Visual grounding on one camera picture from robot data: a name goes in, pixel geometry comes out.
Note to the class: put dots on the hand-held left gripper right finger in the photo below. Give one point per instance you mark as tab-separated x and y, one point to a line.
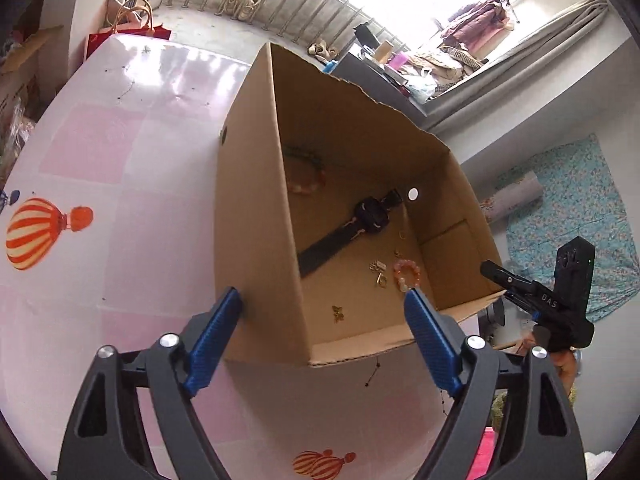
430	345

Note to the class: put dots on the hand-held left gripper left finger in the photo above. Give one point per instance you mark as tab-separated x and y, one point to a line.
212	340

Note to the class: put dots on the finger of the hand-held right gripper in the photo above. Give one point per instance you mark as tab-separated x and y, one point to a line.
505	277

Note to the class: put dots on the gold earrings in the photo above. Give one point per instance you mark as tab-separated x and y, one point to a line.
381	280

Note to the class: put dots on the brown cardboard box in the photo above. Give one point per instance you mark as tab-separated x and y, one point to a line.
260	260

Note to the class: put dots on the solid butterfly charm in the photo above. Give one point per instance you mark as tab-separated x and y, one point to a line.
338	312

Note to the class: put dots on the black wristwatch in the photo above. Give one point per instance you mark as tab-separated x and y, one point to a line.
370	212

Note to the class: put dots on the person's right hand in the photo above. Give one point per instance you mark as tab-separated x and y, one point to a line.
567	367

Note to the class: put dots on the teal floral cloth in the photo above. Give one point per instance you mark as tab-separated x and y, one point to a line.
565	195

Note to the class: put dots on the bright pink cloth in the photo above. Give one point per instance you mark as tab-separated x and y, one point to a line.
487	455

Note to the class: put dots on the pink balloon print tablecloth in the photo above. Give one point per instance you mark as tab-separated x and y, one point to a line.
125	210

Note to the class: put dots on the grey curtain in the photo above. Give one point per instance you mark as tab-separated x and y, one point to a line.
525	55

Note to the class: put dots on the pile of household clutter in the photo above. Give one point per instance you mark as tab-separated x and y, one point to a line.
410	70

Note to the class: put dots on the row of hanging clothes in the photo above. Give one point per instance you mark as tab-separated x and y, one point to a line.
480	25

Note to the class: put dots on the red shopping bag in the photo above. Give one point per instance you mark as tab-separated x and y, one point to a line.
125	42

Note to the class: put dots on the open cardboard box with clutter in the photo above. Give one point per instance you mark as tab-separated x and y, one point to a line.
20	75

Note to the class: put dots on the pair of beige shoes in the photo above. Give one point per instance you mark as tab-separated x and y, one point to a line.
240	5

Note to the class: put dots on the white balcony railing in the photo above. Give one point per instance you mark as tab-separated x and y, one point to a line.
300	0

